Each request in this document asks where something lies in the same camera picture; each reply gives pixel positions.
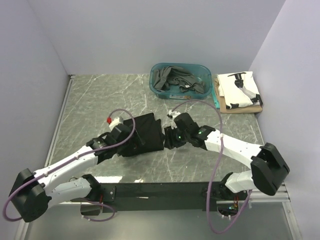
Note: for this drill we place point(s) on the teal plastic basket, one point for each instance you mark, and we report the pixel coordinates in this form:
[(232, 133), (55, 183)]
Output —
[(202, 73)]

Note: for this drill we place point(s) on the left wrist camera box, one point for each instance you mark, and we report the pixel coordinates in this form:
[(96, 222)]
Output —
[(113, 122)]

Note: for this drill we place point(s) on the black t shirt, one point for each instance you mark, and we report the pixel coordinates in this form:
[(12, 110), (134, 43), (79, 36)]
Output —
[(148, 137)]

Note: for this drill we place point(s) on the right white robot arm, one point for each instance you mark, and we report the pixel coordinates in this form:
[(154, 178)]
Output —
[(267, 169)]

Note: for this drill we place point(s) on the folded white printed t shirt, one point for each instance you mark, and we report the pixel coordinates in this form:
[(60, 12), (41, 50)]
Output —
[(239, 90)]

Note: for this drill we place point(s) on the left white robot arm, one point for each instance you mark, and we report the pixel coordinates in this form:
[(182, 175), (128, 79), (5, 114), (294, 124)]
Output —
[(34, 192)]

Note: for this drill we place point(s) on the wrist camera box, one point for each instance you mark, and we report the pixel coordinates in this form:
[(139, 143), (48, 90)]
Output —
[(173, 114), (113, 122)]

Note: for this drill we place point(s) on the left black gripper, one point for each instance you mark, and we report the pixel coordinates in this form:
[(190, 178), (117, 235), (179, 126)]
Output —
[(132, 128)]

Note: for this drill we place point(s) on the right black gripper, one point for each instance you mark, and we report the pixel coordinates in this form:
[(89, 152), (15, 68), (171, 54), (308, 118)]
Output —
[(170, 141)]

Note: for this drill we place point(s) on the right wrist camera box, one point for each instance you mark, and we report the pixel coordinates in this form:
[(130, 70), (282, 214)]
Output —
[(173, 114)]

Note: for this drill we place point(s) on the grey t shirt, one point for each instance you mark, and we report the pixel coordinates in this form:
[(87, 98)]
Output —
[(174, 75)]

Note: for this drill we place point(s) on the black mounting beam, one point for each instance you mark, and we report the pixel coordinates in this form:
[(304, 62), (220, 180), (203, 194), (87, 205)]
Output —
[(154, 196)]

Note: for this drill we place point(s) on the aluminium frame rail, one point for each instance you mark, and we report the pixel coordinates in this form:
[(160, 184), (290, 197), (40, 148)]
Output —
[(256, 196)]

